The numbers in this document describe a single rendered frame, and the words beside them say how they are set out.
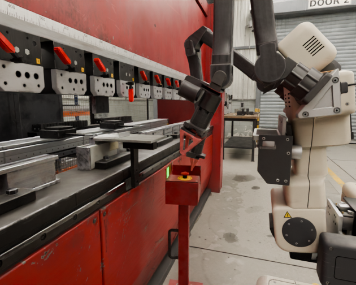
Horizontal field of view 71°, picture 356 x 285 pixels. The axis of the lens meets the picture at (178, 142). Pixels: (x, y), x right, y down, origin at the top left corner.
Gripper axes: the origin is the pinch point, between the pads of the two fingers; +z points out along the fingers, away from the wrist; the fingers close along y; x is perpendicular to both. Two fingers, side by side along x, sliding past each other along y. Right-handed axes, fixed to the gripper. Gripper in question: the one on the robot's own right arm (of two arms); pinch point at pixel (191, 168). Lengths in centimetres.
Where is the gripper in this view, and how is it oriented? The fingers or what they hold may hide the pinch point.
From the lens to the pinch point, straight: 133.7
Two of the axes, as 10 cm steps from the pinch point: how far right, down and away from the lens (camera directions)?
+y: -9.6, -2.6, 0.9
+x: -1.4, 1.5, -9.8
